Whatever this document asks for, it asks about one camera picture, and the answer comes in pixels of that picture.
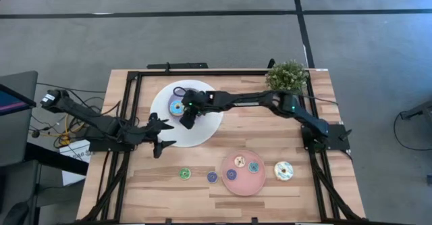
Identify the yellow cable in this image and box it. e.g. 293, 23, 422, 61
59, 113, 87, 147

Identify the black power strip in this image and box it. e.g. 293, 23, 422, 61
146, 61, 209, 70

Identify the black aluminium table frame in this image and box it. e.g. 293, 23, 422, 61
80, 70, 364, 225

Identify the large blue iced donut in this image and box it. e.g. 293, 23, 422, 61
168, 99, 186, 118

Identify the black floor stand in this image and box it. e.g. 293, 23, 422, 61
400, 99, 432, 121

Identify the pink round plate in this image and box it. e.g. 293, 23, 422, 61
221, 149, 267, 197

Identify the purple round plate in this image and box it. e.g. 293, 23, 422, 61
167, 86, 210, 124

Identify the large white blue-drizzle donut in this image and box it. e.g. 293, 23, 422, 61
273, 160, 295, 182

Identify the white cardboard box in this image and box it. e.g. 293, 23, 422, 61
59, 139, 92, 187

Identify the green potted plant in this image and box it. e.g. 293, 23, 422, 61
265, 59, 310, 96

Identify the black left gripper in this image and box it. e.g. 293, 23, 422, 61
128, 113, 177, 159

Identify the monitor screen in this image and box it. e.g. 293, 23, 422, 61
0, 82, 37, 116

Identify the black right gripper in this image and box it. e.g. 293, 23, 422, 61
179, 89, 217, 130

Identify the white round plate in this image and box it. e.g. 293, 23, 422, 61
149, 79, 225, 148

